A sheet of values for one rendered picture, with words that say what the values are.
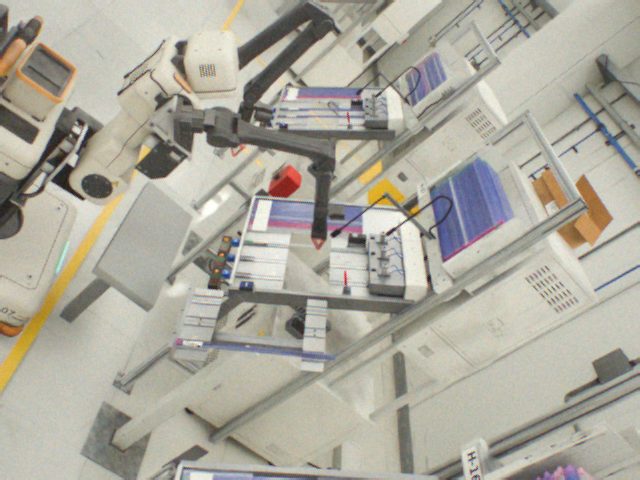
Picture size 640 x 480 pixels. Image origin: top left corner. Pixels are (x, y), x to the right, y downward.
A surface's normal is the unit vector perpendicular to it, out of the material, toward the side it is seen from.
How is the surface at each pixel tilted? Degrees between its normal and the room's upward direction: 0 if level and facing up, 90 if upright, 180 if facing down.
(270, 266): 43
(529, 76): 90
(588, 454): 90
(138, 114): 90
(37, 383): 0
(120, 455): 0
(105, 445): 0
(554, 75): 90
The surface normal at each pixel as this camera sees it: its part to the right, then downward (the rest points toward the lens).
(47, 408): 0.72, -0.55
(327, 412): -0.05, 0.57
